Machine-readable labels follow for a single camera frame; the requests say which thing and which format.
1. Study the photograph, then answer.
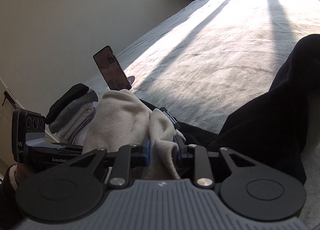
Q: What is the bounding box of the beige and black sweatshirt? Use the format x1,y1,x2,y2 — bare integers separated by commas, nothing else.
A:
82,33,320,186

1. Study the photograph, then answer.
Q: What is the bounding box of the folded clothes stack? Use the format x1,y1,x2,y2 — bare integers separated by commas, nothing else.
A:
46,83,99,144

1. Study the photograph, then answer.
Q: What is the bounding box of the black smartphone on stand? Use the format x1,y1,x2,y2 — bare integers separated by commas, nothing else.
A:
93,45,135,91

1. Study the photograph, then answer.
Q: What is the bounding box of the grey plush bed blanket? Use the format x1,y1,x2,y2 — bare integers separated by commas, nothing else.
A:
23,0,320,230

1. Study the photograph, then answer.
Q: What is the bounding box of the door handle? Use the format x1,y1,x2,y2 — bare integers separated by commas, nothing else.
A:
1,91,17,109

